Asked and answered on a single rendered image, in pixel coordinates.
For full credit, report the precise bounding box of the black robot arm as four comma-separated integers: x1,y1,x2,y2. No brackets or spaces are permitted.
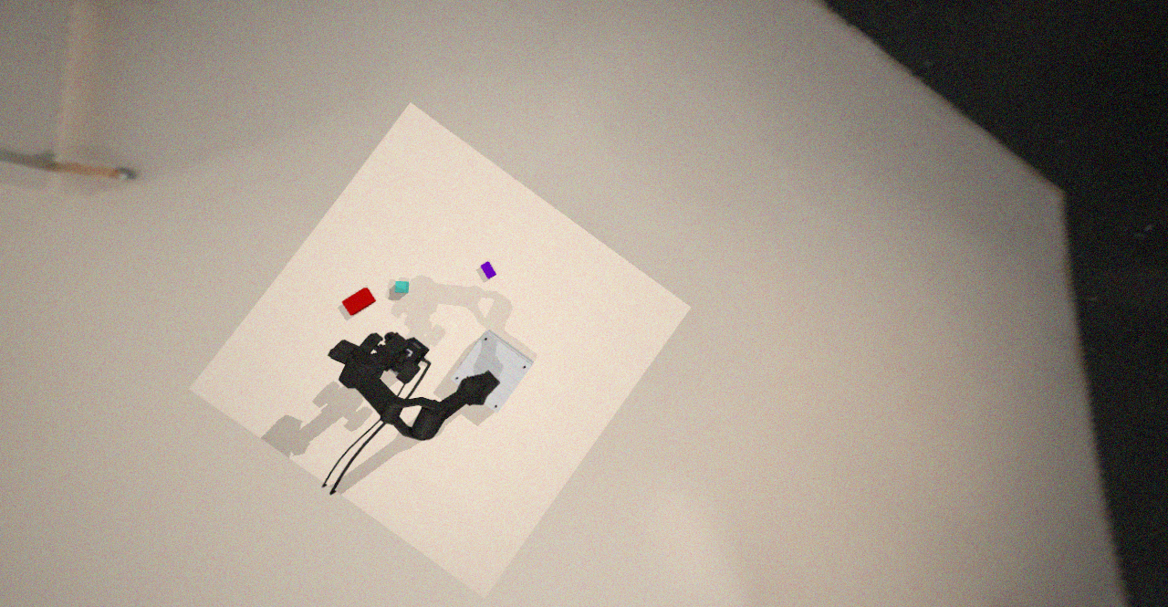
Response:
328,332,500,441

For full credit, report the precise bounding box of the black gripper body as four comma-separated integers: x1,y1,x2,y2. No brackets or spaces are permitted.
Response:
361,332,420,384

